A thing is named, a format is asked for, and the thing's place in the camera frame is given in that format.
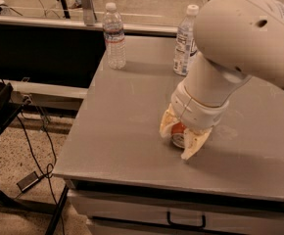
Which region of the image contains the clear water bottle red label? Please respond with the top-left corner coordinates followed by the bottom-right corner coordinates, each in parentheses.
top-left (103, 2), bottom-right (126, 70)

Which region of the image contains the grey cabinet drawer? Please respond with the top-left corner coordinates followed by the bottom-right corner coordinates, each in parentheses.
top-left (68, 190), bottom-right (284, 235)

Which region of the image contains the left metal bracket post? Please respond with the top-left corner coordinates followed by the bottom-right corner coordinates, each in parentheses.
top-left (81, 0), bottom-right (96, 26)

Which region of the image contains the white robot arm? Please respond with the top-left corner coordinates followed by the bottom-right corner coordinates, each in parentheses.
top-left (160, 0), bottom-right (284, 161)

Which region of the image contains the water bottle white label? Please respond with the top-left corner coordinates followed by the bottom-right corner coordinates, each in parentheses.
top-left (173, 4), bottom-right (199, 76)

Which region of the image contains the black power adapter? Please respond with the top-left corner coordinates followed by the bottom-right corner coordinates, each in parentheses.
top-left (17, 171), bottom-right (39, 192)

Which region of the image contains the black cable on floor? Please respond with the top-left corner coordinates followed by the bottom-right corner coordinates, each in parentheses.
top-left (16, 95), bottom-right (67, 235)

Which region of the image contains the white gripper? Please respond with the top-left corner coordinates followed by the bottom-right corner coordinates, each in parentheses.
top-left (160, 81), bottom-right (229, 161)

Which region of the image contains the black tripod pole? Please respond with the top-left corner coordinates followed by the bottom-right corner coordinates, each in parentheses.
top-left (60, 0), bottom-right (71, 19)

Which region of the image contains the black drawer handle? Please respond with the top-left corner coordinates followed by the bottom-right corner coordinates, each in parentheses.
top-left (166, 211), bottom-right (207, 230)

